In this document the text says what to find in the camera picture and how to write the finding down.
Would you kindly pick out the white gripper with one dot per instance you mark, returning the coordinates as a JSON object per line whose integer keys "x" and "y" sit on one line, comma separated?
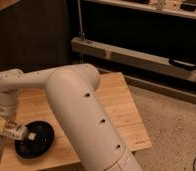
{"x": 8, "y": 112}

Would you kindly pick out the small white labelled bottle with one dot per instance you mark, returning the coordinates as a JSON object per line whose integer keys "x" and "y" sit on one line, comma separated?
{"x": 13, "y": 130}

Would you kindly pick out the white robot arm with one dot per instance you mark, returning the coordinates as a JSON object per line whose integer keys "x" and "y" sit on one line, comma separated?
{"x": 70, "y": 91}

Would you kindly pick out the light wooden table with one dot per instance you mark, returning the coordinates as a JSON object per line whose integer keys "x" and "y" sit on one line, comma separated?
{"x": 117, "y": 100}

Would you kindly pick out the dark wooden cabinet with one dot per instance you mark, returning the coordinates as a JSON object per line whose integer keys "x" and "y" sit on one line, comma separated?
{"x": 34, "y": 35}

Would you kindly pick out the vertical metal pole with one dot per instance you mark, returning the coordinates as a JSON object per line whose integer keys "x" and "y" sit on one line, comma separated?
{"x": 81, "y": 31}

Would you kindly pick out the grey metal beam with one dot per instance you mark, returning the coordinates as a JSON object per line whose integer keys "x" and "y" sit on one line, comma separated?
{"x": 132, "y": 58}

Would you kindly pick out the wooden shelf with items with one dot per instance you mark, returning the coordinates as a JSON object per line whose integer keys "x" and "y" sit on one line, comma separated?
{"x": 168, "y": 7}

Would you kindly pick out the black handle on beam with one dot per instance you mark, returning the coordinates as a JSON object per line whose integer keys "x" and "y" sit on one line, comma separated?
{"x": 186, "y": 66}

